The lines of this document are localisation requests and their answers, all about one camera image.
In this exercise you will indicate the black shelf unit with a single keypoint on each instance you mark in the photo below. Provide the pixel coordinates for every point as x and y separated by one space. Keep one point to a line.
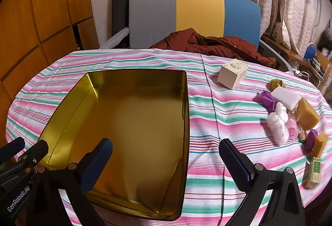
326 40

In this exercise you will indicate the wooden desk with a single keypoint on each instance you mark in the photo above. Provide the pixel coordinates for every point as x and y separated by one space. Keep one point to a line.
285 50

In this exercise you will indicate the grey yellow blue chair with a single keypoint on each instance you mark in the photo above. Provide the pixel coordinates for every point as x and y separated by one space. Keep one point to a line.
153 15

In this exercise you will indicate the white cube box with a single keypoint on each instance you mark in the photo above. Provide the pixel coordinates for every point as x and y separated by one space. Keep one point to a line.
230 75

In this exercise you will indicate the woven basket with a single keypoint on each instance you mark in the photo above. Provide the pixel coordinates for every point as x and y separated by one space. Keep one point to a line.
303 76

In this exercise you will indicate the green and white box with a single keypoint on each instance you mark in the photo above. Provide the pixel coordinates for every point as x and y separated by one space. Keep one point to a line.
315 174

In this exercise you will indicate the pink green striped tablecloth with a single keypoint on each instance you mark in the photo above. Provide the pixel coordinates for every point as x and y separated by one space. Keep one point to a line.
233 117

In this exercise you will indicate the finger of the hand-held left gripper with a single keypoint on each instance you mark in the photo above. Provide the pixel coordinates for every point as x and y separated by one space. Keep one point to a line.
33 153
11 149

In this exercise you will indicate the wooden wardrobe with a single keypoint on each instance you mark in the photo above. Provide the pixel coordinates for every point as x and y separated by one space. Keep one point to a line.
39 21

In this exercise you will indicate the white cylinder tube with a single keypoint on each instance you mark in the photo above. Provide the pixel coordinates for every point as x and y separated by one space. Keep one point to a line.
285 97

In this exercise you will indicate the white bubble plastic bag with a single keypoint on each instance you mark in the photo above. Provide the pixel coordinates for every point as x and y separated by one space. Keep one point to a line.
278 127

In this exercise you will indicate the white foam tube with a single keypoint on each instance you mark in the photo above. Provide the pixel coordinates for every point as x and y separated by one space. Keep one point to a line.
114 39

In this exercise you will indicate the cardboard box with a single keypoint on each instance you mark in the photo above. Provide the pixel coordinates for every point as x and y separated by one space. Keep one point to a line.
277 31

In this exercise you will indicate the clear pink plastic container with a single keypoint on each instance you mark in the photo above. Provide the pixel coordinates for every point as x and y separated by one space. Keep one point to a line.
293 130

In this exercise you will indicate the gold metal tin box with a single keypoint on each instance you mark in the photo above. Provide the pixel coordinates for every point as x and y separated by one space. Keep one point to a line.
129 124

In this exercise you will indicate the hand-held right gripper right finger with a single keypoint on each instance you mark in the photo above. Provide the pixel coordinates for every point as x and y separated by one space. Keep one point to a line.
236 163

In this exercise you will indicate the purple cloth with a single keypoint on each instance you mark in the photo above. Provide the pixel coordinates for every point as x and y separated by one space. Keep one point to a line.
267 100
311 140

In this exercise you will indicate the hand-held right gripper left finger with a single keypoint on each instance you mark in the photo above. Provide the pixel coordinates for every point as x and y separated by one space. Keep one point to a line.
101 161

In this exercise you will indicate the dark red jacket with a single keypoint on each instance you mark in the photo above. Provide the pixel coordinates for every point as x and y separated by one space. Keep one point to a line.
207 46

